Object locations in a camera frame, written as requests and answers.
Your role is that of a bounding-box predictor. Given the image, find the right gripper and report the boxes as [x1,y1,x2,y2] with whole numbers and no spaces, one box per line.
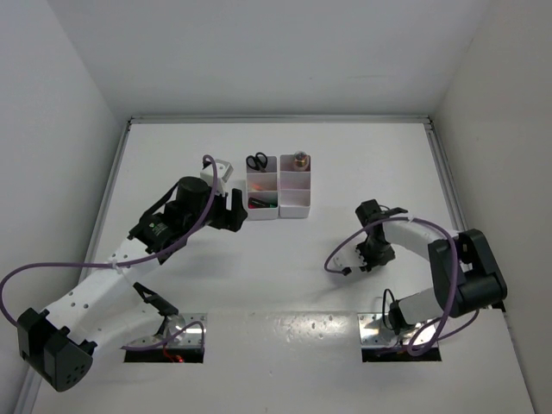
[352,240,395,273]

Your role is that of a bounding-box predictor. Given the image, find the pink black highlighter marker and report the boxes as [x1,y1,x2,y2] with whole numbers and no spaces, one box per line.
[248,198,277,209]

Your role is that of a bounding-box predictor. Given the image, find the black handled scissors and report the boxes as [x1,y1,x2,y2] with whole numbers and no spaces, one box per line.
[246,152,268,173]

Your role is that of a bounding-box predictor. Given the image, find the brown tape roll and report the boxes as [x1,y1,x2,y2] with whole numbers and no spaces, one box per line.
[292,151,311,172]

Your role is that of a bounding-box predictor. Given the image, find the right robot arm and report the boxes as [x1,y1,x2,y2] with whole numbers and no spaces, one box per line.
[355,199,507,334]

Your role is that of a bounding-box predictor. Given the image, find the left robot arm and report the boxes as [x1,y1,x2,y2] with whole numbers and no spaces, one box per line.
[15,174,248,392]

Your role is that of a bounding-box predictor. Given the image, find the white left organizer box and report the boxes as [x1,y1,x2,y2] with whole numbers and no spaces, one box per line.
[245,152,279,221]

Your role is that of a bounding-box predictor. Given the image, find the white organizer box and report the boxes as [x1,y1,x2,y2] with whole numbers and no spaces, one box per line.
[279,153,311,219]
[245,152,279,221]

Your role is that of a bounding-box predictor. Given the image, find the white right organizer box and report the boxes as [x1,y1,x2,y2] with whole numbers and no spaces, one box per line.
[279,153,311,219]

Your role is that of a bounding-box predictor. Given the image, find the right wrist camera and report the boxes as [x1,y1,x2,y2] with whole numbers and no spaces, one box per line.
[332,248,365,276]

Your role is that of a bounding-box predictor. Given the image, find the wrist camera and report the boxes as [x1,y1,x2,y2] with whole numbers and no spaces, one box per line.
[332,248,365,276]
[200,159,234,195]

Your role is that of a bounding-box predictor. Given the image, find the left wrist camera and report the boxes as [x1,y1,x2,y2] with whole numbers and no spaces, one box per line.
[200,159,234,195]

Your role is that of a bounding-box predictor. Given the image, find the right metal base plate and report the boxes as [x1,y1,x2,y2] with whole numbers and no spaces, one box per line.
[357,313,436,350]

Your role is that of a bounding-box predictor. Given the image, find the metal base plate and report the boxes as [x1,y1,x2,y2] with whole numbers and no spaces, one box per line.
[357,313,436,350]
[153,313,208,348]

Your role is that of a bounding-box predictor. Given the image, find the aluminium table frame rail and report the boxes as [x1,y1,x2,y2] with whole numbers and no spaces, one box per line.
[16,116,486,413]

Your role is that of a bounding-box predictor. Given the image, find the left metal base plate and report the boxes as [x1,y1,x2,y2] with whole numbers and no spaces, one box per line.
[153,313,208,348]

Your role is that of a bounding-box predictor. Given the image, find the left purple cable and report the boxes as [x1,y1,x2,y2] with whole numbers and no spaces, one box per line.
[0,154,221,351]

